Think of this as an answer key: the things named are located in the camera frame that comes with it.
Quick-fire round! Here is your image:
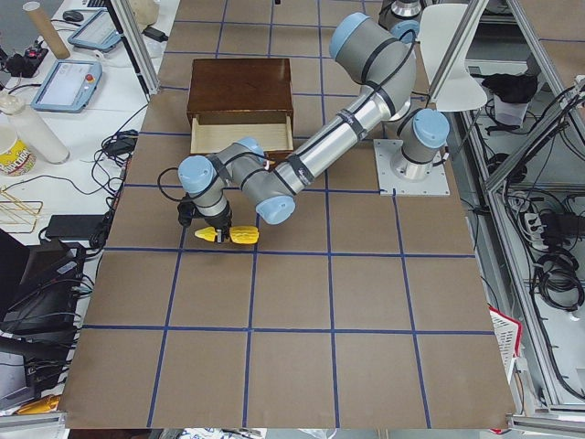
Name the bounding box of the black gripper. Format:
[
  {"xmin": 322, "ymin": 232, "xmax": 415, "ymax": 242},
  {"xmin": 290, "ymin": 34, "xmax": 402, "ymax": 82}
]
[{"xmin": 205, "ymin": 208, "xmax": 232, "ymax": 243}]

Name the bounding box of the yellow corn cob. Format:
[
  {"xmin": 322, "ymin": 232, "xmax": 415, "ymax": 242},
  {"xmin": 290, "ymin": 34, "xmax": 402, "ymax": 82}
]
[{"xmin": 194, "ymin": 226, "xmax": 260, "ymax": 245}]

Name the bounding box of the wooden drawer with white handle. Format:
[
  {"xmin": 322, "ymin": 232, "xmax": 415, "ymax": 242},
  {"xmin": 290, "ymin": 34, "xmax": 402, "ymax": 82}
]
[{"xmin": 190, "ymin": 116, "xmax": 293, "ymax": 155}]

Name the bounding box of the dark brown wooden drawer cabinet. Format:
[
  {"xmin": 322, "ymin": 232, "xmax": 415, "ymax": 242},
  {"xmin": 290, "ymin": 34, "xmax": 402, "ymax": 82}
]
[{"xmin": 186, "ymin": 59, "xmax": 293, "ymax": 124}]

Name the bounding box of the black power adapter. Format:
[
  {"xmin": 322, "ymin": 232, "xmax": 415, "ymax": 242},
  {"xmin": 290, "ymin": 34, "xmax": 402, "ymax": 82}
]
[{"xmin": 45, "ymin": 214, "xmax": 104, "ymax": 241}]

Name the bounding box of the near blue teach pendant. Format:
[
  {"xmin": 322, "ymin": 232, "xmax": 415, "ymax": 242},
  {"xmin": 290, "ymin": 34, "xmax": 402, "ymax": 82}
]
[{"xmin": 30, "ymin": 60, "xmax": 102, "ymax": 113}]

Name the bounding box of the blue teach pendant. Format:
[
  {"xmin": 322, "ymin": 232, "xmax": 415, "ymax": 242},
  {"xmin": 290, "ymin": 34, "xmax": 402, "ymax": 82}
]
[
  {"xmin": 68, "ymin": 8, "xmax": 121, "ymax": 52},
  {"xmin": 30, "ymin": 60, "xmax": 102, "ymax": 113}
]

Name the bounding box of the white plastic bottle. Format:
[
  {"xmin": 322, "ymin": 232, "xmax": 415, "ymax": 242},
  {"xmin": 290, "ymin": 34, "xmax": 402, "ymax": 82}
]
[{"xmin": 1, "ymin": 93, "xmax": 70, "ymax": 164}]

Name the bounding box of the popcorn cup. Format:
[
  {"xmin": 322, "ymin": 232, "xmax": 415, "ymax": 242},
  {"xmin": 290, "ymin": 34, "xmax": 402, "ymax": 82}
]
[{"xmin": 0, "ymin": 124, "xmax": 37, "ymax": 177}]

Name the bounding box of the far blue teach pendant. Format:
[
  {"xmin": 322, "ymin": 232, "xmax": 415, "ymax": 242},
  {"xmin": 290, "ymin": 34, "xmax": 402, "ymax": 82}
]
[{"xmin": 68, "ymin": 8, "xmax": 121, "ymax": 52}]

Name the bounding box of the black computer mouse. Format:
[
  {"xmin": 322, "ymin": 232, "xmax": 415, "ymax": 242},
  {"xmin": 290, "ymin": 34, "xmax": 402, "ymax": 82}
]
[{"xmin": 62, "ymin": 10, "xmax": 85, "ymax": 23}]

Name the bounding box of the cardboard tube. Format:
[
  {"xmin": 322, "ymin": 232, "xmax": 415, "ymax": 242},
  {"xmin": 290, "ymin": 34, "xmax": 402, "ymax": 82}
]
[{"xmin": 22, "ymin": 1, "xmax": 70, "ymax": 59}]

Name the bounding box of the white chair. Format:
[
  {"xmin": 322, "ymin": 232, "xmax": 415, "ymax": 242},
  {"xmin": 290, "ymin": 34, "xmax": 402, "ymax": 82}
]
[{"xmin": 419, "ymin": 1, "xmax": 487, "ymax": 112}]

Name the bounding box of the white red plastic basket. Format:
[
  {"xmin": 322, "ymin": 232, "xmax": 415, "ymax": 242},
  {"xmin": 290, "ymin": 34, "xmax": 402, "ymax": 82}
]
[{"xmin": 489, "ymin": 306, "xmax": 522, "ymax": 381}]

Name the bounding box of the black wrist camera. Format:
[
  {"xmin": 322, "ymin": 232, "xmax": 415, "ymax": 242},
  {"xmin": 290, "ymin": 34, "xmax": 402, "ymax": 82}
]
[{"xmin": 177, "ymin": 195, "xmax": 197, "ymax": 228}]

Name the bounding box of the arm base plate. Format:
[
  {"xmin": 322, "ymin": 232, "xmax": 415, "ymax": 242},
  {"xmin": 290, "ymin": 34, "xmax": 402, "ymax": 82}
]
[{"xmin": 374, "ymin": 139, "xmax": 451, "ymax": 197}]

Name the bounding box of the gold wire rack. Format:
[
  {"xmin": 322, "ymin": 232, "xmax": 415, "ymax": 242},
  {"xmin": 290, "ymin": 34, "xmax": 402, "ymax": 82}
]
[{"xmin": 0, "ymin": 189, "xmax": 44, "ymax": 234}]

